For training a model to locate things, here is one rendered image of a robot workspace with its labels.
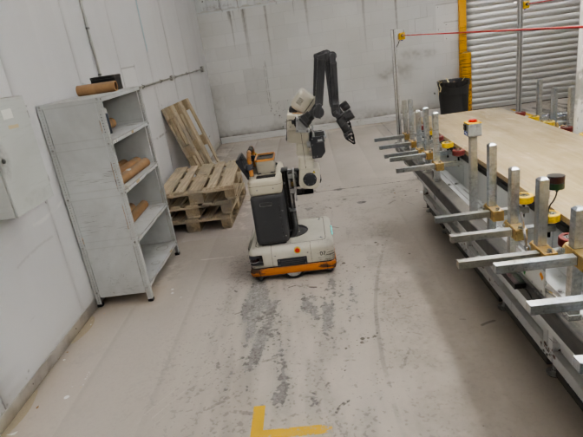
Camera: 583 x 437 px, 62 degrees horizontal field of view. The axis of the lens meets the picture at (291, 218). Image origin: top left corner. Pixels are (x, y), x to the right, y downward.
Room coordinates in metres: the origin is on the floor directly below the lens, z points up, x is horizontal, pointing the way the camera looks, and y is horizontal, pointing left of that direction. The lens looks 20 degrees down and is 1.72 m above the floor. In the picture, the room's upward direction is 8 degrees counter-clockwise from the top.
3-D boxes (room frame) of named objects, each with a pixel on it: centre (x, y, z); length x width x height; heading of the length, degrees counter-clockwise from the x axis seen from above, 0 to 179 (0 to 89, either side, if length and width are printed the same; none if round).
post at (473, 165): (2.43, -0.98, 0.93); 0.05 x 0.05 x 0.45; 86
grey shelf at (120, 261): (3.83, 1.34, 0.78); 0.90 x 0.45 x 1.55; 176
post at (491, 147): (2.17, -0.96, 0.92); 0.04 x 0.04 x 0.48; 86
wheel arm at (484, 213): (2.13, -0.89, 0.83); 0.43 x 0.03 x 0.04; 86
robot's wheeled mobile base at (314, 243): (3.70, 0.02, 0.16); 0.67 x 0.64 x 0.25; 86
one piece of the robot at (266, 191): (3.71, 0.11, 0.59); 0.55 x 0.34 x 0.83; 176
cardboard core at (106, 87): (3.94, 1.34, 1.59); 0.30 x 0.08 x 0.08; 86
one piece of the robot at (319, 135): (3.68, -0.27, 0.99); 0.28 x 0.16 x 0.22; 176
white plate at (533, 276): (1.70, -0.90, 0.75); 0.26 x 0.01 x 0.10; 176
